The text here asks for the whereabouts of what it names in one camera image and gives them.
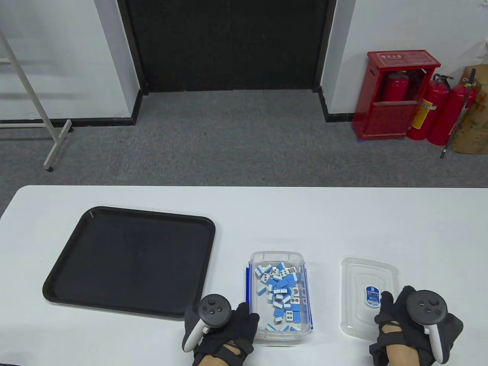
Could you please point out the dark grey controller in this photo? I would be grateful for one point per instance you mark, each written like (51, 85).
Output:
(215, 309)
(427, 309)

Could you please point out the red extinguisher with yellow label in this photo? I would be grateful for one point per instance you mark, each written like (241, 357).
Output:
(432, 103)

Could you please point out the black plastic tray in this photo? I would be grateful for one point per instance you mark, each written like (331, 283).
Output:
(126, 255)

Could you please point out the red fire extinguisher cabinet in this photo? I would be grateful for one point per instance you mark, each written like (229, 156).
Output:
(385, 118)

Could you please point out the person's right forearm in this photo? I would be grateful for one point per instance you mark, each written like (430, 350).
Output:
(400, 356)

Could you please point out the clear container with blue clips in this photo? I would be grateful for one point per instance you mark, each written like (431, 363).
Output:
(278, 340)

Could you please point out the red extinguisher inside cabinet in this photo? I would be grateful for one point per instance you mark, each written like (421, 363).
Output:
(396, 87)

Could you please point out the person's right hand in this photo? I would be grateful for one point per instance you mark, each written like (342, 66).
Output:
(396, 312)

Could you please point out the pile of blue mahjong tiles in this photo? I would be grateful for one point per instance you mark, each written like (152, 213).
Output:
(282, 286)

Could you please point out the person's left forearm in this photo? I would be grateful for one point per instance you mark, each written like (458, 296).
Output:
(215, 360)

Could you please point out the person's left hand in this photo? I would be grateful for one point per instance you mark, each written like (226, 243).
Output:
(240, 324)

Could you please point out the brown cardboard box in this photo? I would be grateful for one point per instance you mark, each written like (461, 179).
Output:
(474, 129)

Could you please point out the clear lid with blue label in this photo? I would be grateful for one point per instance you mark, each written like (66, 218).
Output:
(358, 278)

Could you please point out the white metal stand frame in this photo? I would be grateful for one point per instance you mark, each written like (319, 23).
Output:
(57, 146)

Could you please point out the plain red fire extinguisher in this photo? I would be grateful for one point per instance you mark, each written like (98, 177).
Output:
(448, 118)

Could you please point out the black double door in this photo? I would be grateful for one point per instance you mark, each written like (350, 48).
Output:
(228, 45)

